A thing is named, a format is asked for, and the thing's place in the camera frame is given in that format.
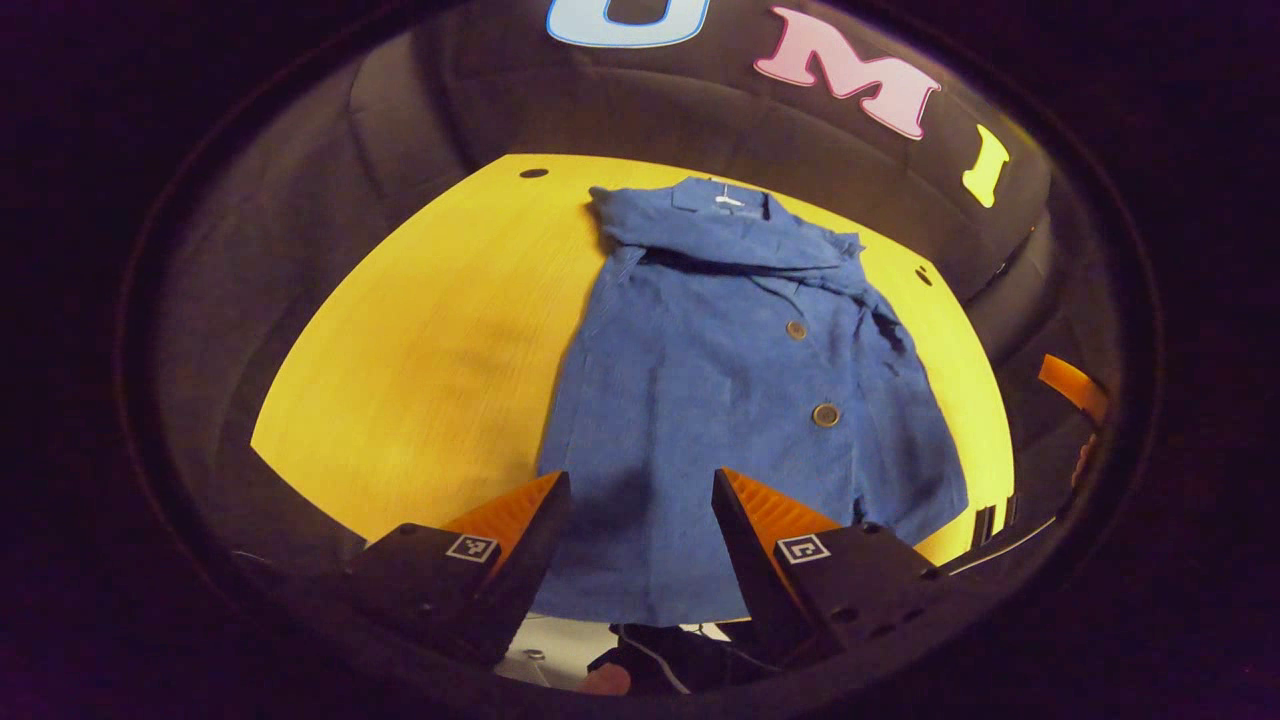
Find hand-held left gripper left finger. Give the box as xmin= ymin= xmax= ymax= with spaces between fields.
xmin=343 ymin=470 xmax=574 ymax=666

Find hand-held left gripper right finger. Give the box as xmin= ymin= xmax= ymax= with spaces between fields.
xmin=710 ymin=466 xmax=953 ymax=656

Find blue button jacket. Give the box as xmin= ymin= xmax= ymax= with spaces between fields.
xmin=530 ymin=175 xmax=969 ymax=626

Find black backdrop cloth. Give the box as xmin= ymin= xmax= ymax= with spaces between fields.
xmin=150 ymin=0 xmax=1131 ymax=601

